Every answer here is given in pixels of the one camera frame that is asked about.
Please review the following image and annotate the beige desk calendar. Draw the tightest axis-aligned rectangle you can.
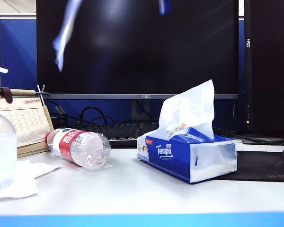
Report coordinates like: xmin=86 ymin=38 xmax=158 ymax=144
xmin=0 ymin=84 xmax=55 ymax=158

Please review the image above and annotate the black HSD computer monitor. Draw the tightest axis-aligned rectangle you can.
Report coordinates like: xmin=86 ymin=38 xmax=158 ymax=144
xmin=241 ymin=0 xmax=284 ymax=145

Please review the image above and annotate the black cable with ferrite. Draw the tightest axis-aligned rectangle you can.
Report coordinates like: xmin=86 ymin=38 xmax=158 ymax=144
xmin=45 ymin=99 xmax=69 ymax=123

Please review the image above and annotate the clear alcohol pump bottle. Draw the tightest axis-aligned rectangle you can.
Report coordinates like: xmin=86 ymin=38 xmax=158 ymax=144
xmin=0 ymin=65 xmax=18 ymax=193

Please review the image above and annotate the blue Tempo tissue pack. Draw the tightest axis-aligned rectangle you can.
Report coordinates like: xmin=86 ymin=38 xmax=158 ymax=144
xmin=136 ymin=127 xmax=237 ymax=184

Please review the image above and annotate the clear water bottle red label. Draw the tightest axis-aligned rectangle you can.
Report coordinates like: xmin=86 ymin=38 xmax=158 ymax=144
xmin=44 ymin=127 xmax=111 ymax=171

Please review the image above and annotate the thin black cable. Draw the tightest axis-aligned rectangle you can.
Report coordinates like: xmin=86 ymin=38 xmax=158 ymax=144
xmin=227 ymin=129 xmax=284 ymax=144

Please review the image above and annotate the black mechanical keyboard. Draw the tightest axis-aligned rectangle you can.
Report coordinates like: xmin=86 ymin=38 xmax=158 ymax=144
xmin=72 ymin=121 xmax=160 ymax=149

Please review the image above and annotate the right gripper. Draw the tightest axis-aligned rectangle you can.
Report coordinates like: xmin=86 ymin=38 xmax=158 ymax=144
xmin=158 ymin=0 xmax=173 ymax=16

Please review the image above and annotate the black mouse pad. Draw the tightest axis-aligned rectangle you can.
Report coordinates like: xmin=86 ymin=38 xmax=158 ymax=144
xmin=215 ymin=150 xmax=284 ymax=183

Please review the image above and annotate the black looped cable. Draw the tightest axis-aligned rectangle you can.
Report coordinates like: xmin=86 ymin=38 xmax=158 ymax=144
xmin=80 ymin=105 xmax=114 ymax=126

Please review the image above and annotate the black AOC computer monitor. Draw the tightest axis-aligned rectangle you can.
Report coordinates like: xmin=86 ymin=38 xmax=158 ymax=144
xmin=35 ymin=0 xmax=241 ymax=125

